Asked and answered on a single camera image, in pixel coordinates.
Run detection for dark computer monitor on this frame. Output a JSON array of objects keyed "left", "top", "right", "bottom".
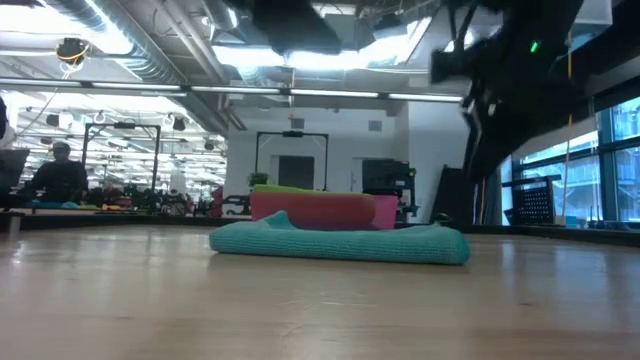
[{"left": 0, "top": 148, "right": 31, "bottom": 190}]

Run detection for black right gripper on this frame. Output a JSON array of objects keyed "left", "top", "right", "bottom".
[{"left": 432, "top": 19, "right": 584, "bottom": 181}]

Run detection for red plastic basket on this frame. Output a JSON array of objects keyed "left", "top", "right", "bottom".
[{"left": 249, "top": 192, "right": 400, "bottom": 231}]

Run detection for blue microfiber towel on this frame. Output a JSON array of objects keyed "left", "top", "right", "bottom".
[{"left": 208, "top": 209, "right": 471, "bottom": 266}]

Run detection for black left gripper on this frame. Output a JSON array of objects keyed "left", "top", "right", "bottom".
[{"left": 249, "top": 0, "right": 344, "bottom": 56}]

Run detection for ceiling cable reel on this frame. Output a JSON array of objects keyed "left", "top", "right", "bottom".
[{"left": 54, "top": 37, "right": 92, "bottom": 66}]

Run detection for black robot rig frame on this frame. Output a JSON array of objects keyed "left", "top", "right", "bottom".
[
  {"left": 254, "top": 130, "right": 330, "bottom": 194},
  {"left": 79, "top": 122, "right": 162, "bottom": 201}
]

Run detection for green microfiber towel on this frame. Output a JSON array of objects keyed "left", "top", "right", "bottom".
[{"left": 252, "top": 183, "right": 362, "bottom": 197}]

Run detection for black background robot arms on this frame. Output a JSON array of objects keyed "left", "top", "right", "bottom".
[{"left": 89, "top": 183, "right": 221, "bottom": 217}]

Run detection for person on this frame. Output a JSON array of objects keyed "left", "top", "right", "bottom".
[{"left": 29, "top": 142, "right": 90, "bottom": 204}]

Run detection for black perforated rack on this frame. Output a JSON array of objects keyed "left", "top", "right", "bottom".
[{"left": 502, "top": 174, "right": 562, "bottom": 226}]

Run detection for black aluminium table frame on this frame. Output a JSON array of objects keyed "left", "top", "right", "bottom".
[{"left": 19, "top": 213, "right": 640, "bottom": 247}]

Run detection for black leaning panel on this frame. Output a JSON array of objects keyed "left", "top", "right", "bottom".
[{"left": 430, "top": 164, "right": 474, "bottom": 225}]

